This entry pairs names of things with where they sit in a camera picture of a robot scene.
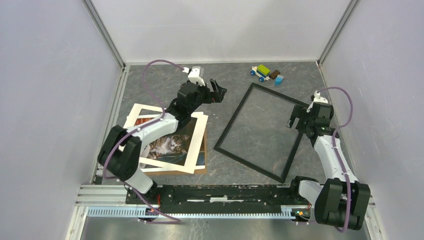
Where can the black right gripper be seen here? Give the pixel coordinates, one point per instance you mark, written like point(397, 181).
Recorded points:
point(297, 112)

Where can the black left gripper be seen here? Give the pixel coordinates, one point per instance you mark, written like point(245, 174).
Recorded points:
point(216, 96)

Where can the clear acrylic sheet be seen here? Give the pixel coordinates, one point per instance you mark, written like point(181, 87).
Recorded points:
point(261, 132)

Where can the white mat board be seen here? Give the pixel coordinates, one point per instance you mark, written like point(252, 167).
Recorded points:
point(191, 159)

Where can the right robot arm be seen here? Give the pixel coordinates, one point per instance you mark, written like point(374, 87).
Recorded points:
point(342, 200)

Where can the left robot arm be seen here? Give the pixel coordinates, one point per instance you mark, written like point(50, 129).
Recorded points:
point(121, 149)

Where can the blue toy brick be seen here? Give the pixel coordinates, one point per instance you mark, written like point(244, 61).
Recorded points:
point(278, 80)

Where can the brown toy brick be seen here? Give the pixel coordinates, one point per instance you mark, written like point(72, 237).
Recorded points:
point(274, 74)

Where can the toy brick car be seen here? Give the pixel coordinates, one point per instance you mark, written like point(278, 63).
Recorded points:
point(262, 72)

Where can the brown cardboard backing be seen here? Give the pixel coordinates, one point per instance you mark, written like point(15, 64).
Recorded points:
point(179, 159)

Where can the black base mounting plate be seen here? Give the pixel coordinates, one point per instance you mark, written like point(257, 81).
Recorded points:
point(225, 199)

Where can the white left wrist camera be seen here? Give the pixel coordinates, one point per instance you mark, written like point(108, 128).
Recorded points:
point(195, 75)

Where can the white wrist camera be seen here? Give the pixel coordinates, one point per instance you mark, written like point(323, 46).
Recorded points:
point(317, 98)
point(195, 75)

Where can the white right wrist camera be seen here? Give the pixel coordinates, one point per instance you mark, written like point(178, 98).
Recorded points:
point(317, 98)

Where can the black picture frame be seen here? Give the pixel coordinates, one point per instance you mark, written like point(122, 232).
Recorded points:
point(232, 129)

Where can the aluminium rail frame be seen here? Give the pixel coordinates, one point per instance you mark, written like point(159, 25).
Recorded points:
point(107, 201)

